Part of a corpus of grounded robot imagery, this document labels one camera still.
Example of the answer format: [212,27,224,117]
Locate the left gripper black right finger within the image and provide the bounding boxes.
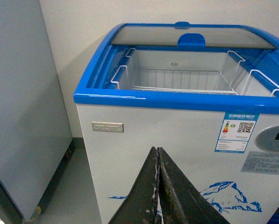
[158,147,228,224]

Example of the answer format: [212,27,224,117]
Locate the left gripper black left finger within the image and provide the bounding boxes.
[109,147,159,224]

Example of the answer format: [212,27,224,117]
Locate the glass sliding freezer lid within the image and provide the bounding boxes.
[112,26,275,49]

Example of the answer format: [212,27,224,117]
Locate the grey upright cabinet fridge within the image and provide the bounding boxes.
[0,0,72,220]

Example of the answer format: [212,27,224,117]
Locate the white chest freezer blue rim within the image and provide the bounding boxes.
[73,21,279,224]

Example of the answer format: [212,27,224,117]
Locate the white wire freezer basket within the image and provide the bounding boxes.
[110,48,279,97]

